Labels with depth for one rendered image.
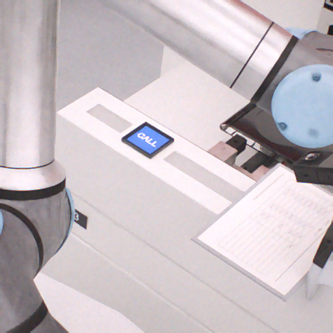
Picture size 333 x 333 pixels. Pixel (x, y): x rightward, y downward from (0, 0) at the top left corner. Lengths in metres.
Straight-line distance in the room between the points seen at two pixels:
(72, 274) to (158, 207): 0.31
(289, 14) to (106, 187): 0.63
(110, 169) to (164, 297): 0.23
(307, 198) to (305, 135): 0.42
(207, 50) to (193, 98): 0.78
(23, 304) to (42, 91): 0.25
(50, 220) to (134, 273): 0.34
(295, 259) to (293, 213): 0.08
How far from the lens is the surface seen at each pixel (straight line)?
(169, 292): 1.32
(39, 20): 0.98
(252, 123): 1.41
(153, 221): 1.25
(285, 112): 0.78
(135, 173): 1.22
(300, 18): 1.73
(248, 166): 1.40
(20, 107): 1.00
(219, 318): 1.28
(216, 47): 0.79
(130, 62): 3.07
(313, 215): 1.17
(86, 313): 1.20
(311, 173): 1.06
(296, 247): 1.12
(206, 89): 1.60
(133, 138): 1.24
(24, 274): 0.97
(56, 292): 1.22
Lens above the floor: 1.76
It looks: 42 degrees down
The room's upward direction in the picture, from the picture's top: 8 degrees clockwise
